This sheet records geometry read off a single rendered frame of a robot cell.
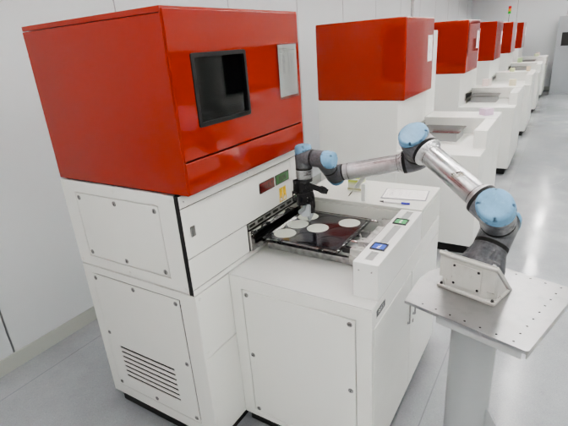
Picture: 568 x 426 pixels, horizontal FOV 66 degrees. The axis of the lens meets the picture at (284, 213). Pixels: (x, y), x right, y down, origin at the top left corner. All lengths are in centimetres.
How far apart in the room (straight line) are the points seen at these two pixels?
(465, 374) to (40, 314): 243
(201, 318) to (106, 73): 95
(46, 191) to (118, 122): 139
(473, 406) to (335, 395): 52
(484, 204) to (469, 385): 70
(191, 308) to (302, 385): 56
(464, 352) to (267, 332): 75
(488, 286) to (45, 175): 245
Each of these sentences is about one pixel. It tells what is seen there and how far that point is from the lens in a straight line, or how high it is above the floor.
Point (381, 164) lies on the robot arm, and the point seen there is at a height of 118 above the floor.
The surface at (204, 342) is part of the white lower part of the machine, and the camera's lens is 183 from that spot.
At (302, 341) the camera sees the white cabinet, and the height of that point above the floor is 60.
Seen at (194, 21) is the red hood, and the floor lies 177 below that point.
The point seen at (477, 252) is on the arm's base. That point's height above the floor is 98.
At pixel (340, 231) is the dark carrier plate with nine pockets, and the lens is 194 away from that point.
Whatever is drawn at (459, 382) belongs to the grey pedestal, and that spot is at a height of 46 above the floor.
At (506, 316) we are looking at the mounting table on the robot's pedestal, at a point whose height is 82.
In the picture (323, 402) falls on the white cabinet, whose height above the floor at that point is 32.
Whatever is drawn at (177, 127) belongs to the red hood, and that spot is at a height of 146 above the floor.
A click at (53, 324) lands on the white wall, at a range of 321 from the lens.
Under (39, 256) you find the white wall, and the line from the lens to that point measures 303.
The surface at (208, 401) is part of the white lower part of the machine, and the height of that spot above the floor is 30.
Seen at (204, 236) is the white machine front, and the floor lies 103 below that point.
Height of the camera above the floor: 168
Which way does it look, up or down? 21 degrees down
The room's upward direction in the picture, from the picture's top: 4 degrees counter-clockwise
